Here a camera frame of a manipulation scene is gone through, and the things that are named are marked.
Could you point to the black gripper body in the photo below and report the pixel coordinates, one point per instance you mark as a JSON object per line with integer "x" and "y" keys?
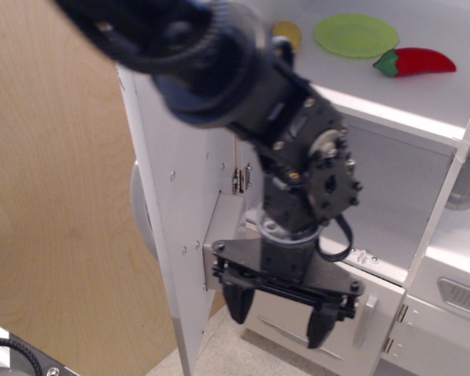
{"x": 292, "y": 271}

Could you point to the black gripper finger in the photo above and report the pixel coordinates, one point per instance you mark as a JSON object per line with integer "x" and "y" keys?
{"x": 321, "y": 323}
{"x": 239, "y": 300}

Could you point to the white fridge door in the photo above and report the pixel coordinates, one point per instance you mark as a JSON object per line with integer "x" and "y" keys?
{"x": 183, "y": 169}

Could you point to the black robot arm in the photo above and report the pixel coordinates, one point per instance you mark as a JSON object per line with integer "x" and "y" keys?
{"x": 216, "y": 65}

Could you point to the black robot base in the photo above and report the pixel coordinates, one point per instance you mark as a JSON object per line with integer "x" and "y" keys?
{"x": 18, "y": 357}

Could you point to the white toy fridge cabinet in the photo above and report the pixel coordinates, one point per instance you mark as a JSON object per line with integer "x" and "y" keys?
{"x": 409, "y": 136}

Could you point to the white lower freezer door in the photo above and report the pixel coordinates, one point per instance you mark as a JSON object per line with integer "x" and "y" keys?
{"x": 285, "y": 322}

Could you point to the grey dispenser housing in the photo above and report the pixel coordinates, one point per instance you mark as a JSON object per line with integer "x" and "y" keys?
{"x": 228, "y": 222}

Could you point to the brass oven hinge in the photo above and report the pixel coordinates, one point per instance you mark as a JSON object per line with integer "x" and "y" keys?
{"x": 402, "y": 312}

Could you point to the metal door hinge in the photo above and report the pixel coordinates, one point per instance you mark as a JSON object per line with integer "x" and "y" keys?
{"x": 241, "y": 180}

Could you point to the white toy oven unit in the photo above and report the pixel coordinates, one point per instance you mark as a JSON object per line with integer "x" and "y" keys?
{"x": 434, "y": 337}

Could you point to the grey oven vent panel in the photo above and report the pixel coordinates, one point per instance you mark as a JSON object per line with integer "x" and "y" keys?
{"x": 454, "y": 294}

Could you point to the plywood board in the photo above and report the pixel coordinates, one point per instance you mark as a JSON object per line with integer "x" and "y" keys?
{"x": 76, "y": 279}

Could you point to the red toy chili pepper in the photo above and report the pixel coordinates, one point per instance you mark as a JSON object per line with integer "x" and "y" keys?
{"x": 411, "y": 61}

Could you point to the green toy plate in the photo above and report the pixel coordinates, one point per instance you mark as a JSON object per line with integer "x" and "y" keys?
{"x": 355, "y": 35}

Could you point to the yellow toy potato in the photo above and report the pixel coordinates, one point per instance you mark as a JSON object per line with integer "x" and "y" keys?
{"x": 290, "y": 31}

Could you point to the grey lower door handle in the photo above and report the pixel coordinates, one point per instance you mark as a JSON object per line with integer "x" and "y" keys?
{"x": 364, "y": 322}

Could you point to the grey fridge door handle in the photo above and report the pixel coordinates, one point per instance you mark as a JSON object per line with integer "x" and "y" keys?
{"x": 140, "y": 210}

